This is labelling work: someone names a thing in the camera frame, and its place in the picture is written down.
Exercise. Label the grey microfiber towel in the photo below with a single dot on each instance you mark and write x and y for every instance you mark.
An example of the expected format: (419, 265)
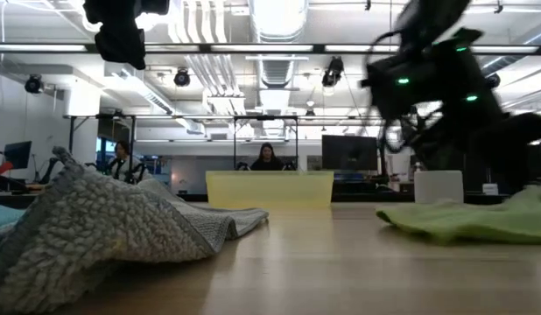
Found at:
(100, 227)

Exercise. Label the large black monitor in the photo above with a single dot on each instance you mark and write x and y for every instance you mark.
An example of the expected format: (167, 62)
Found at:
(349, 153)

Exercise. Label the person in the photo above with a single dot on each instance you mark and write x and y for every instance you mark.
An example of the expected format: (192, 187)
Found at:
(121, 162)
(267, 159)

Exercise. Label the lime green microfiber towel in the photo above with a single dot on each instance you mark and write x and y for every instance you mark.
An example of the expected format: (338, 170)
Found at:
(472, 221)

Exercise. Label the teal microfiber towel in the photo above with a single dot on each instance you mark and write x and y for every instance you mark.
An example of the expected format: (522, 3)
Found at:
(3, 214)

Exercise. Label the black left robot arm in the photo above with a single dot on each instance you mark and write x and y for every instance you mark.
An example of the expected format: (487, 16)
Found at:
(121, 11)

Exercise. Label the yellow plastic bin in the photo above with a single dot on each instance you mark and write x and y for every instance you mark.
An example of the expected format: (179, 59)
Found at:
(270, 188)

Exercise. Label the white label card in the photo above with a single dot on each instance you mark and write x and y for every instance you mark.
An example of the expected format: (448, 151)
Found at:
(489, 188)

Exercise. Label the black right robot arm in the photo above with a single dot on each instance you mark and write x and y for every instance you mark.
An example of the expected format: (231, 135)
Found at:
(432, 74)

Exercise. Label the snake plant in white pot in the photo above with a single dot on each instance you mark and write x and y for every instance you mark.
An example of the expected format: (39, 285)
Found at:
(439, 186)

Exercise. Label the black ceiling spotlight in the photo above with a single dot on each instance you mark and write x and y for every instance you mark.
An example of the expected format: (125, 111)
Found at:
(33, 84)
(493, 81)
(182, 78)
(332, 72)

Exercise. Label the red bar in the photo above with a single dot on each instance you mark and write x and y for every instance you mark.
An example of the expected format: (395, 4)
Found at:
(1, 168)

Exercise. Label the small black monitor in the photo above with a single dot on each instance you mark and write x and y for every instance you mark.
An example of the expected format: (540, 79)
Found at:
(18, 154)

